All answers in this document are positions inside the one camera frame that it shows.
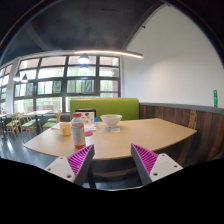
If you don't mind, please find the clear red-capped drink bottle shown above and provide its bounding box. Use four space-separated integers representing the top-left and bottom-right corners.
70 112 87 150

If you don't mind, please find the white bowl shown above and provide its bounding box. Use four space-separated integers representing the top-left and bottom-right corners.
99 113 123 128

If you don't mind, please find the wooden dining table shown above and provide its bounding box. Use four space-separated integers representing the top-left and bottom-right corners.
23 109 53 133

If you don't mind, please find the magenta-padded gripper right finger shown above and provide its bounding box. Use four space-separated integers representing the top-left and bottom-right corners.
130 143 184 186

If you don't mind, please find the white paper sheet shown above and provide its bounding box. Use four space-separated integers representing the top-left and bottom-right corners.
50 122 63 131

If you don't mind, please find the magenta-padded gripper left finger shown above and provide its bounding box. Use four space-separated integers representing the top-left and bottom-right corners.
44 143 96 187

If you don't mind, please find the white paper receipt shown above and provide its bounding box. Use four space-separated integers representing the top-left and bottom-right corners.
99 126 121 135

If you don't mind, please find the group of green-seated wooden chairs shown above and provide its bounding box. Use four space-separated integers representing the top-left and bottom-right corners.
4 111 63 139

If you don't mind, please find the green upholstered bench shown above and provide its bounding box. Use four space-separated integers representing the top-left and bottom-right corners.
69 97 140 122

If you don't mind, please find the long linear ceiling light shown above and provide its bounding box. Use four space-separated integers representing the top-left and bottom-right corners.
73 49 144 60

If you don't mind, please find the black-framed menu card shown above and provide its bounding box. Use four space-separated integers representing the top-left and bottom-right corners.
75 108 98 132

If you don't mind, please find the yellow cup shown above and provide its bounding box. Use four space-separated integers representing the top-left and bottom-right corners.
59 122 73 137

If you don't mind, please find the group of pendant lamps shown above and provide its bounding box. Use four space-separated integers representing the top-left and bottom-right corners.
12 53 91 84

